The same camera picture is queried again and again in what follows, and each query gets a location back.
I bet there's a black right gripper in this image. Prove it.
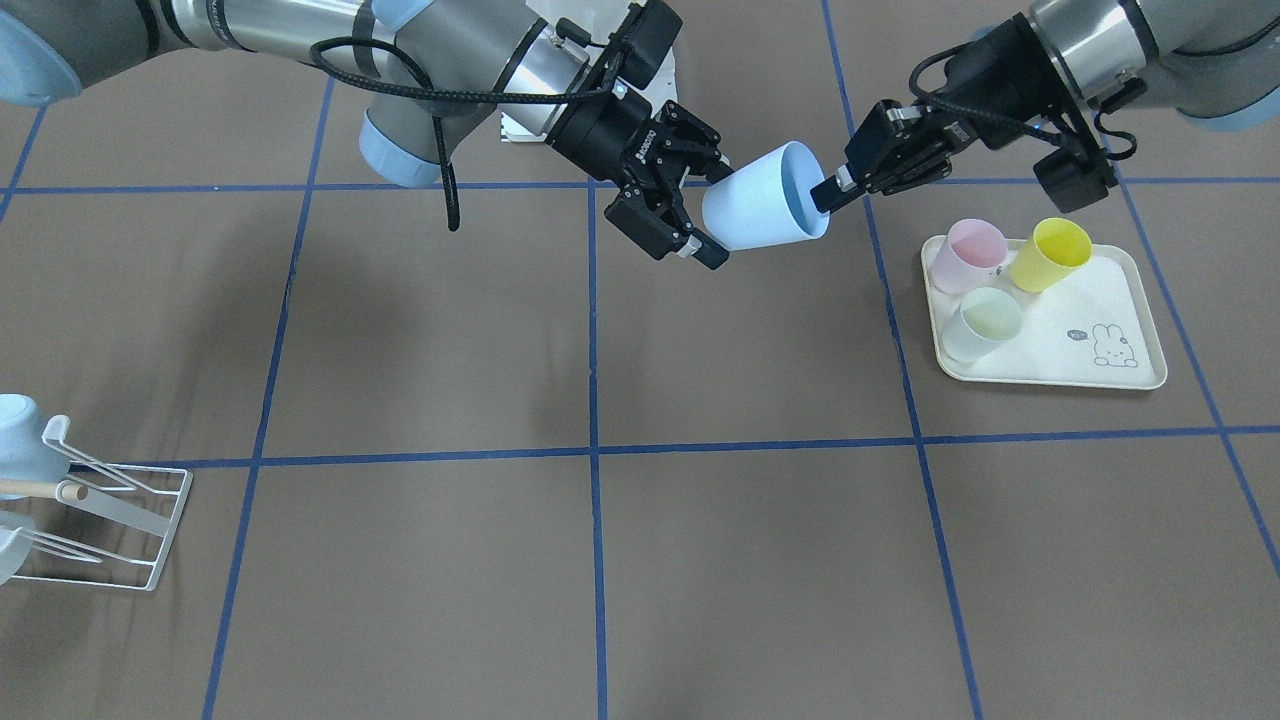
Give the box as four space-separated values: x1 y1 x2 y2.
549 90 735 270

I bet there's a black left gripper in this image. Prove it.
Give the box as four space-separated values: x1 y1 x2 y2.
809 40 1061 215

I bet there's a light blue plastic cup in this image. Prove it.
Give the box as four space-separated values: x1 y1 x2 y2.
701 141 829 252

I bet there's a pale green plastic cup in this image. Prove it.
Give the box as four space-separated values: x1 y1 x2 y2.
940 287 1024 363

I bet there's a yellow plastic cup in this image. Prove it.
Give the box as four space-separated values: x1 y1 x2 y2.
1009 217 1093 293

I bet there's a white translucent cup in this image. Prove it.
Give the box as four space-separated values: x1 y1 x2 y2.
0 525 36 585

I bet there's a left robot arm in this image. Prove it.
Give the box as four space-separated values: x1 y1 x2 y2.
810 1 1279 213

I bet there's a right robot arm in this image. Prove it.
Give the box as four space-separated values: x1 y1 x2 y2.
1 1 732 269

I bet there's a pink plastic cup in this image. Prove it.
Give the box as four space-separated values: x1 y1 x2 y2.
928 218 1009 295

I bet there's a cream tray with bear drawing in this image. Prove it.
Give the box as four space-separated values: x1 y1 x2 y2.
925 245 1169 391

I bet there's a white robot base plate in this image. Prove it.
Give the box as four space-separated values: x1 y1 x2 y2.
498 50 681 143

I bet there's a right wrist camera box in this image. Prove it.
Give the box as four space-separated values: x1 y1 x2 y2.
614 1 684 90

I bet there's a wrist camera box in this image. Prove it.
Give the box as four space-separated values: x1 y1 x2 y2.
614 1 684 90
1033 145 1119 213

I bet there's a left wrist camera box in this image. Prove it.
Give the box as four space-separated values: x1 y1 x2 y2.
1033 145 1119 213

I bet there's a white wire cup rack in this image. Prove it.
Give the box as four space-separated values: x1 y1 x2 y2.
3 415 195 592

